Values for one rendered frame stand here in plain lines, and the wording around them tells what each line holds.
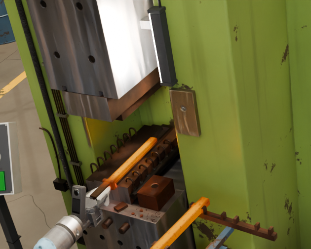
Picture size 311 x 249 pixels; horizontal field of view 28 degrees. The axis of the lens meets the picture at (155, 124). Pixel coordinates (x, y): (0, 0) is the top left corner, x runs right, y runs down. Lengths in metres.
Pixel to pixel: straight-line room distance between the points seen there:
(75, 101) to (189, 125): 0.41
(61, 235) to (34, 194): 2.10
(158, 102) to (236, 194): 0.62
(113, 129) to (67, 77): 0.50
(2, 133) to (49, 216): 1.55
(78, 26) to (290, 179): 1.08
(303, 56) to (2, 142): 1.18
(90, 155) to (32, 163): 2.02
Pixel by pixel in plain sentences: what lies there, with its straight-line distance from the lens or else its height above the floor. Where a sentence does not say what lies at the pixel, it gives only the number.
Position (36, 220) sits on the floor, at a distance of 3.95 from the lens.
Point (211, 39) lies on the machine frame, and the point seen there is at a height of 1.54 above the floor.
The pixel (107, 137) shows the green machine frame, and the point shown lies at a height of 1.01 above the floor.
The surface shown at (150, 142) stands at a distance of 2.46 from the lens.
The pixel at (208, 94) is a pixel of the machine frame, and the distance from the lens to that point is 2.01.
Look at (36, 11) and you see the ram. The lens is 2.10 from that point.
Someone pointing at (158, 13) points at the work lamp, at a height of 1.63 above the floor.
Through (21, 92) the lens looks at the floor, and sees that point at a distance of 5.63.
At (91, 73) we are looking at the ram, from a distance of 2.06.
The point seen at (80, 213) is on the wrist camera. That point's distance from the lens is 2.16.
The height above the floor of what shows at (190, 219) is 1.04.
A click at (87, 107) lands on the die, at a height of 1.31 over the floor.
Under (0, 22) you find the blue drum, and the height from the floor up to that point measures 0.24.
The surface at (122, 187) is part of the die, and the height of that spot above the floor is 0.99.
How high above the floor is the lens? 2.28
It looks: 30 degrees down
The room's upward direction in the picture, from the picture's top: 11 degrees counter-clockwise
